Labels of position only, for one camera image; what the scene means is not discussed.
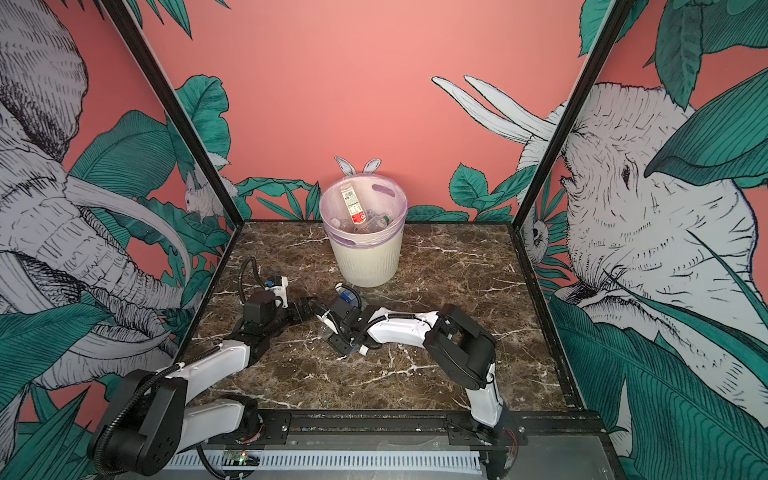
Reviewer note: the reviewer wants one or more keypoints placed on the blue label bottle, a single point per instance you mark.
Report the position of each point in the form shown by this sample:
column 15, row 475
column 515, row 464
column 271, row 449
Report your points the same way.
column 327, row 320
column 349, row 294

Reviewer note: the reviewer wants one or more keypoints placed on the left black frame post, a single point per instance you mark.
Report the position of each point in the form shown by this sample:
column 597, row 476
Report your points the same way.
column 123, row 20

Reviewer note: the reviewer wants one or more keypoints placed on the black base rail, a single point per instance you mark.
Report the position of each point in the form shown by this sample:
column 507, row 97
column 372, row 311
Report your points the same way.
column 458, row 426

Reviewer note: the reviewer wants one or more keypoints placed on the right black frame post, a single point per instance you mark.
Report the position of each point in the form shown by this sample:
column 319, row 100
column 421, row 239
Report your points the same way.
column 610, row 29

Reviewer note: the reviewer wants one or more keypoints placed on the black frame post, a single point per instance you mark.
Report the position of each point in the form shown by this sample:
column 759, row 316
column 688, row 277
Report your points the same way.
column 610, row 29
column 123, row 20

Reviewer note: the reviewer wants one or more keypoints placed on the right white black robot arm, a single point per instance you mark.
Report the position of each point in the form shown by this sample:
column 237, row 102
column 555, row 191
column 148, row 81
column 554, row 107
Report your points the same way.
column 464, row 350

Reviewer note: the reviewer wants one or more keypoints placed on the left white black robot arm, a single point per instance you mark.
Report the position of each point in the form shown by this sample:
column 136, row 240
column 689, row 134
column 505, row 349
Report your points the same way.
column 150, row 417

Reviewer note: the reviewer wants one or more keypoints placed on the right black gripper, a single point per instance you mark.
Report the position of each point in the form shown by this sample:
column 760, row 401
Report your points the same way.
column 335, row 343

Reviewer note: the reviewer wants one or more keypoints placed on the white slotted cable duct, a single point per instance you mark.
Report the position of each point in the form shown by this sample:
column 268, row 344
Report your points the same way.
column 463, row 462

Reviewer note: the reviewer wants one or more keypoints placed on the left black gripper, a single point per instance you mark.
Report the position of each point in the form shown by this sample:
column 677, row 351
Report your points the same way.
column 305, row 313

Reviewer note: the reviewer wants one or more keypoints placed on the pink bin liner bag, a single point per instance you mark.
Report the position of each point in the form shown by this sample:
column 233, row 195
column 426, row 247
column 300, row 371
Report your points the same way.
column 376, row 193

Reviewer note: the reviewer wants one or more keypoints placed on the white ribbed trash bin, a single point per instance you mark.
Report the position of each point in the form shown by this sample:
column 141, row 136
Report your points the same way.
column 367, row 266

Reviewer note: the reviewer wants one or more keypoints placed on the clear bottle red white label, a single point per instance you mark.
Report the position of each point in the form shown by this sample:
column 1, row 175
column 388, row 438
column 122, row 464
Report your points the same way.
column 353, row 205

